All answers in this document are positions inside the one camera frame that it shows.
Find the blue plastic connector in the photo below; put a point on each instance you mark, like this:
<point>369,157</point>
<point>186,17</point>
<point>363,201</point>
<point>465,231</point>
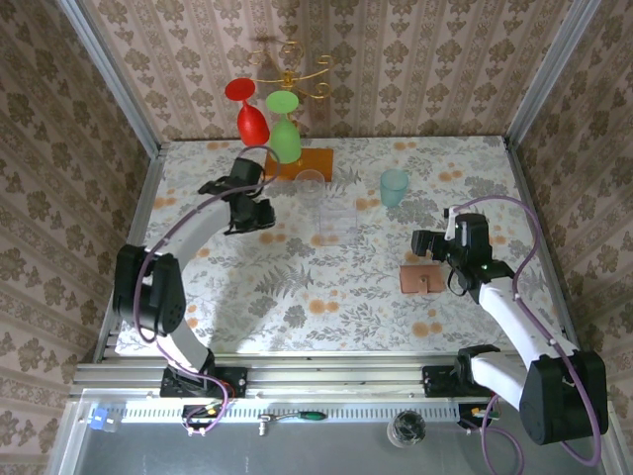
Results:
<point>100,419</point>

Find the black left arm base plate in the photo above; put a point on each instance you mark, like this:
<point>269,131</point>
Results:
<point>232,381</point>

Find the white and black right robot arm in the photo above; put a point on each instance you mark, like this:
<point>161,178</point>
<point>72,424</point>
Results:
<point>504,316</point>

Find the pink leather card holder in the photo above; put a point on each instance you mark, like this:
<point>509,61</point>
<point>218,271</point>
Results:
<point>410,277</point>

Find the teal plastic tumbler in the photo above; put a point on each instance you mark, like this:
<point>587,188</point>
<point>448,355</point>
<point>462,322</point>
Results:
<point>394,190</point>

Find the green wine glass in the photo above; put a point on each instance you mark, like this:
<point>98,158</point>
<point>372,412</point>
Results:
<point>285,143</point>

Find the aluminium corner post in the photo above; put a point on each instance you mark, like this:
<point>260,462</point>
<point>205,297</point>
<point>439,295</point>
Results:
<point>550,74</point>
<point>113,79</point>

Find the clear acrylic card box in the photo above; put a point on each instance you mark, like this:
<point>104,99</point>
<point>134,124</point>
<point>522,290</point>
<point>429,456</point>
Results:
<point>338,222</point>

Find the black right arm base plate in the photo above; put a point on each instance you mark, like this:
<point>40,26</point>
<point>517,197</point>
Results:
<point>437,381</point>

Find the red wine glass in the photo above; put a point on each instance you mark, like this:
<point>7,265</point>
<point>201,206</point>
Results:
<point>252,126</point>

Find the orange wooden rack base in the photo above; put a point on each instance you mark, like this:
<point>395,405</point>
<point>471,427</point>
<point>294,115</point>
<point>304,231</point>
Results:
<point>316,163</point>

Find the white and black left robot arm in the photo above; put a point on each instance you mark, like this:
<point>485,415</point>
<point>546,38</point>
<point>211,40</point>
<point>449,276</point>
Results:
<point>198,232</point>

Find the clear drinking glass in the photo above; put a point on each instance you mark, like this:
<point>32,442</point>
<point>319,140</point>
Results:
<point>310,183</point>

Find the aluminium table side rail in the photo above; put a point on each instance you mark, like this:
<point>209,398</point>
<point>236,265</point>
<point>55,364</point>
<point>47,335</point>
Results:
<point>141,208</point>
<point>519,173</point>

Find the aluminium front frame rail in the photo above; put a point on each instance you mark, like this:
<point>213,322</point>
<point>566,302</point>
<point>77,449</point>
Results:
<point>336,376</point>

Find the black connector block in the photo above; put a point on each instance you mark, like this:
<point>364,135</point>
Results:
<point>470,413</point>
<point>198,413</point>

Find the clear glass jar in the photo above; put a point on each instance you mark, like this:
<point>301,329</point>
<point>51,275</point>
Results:
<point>406,428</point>

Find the grey metal tray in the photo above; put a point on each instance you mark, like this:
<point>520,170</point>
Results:
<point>297,455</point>

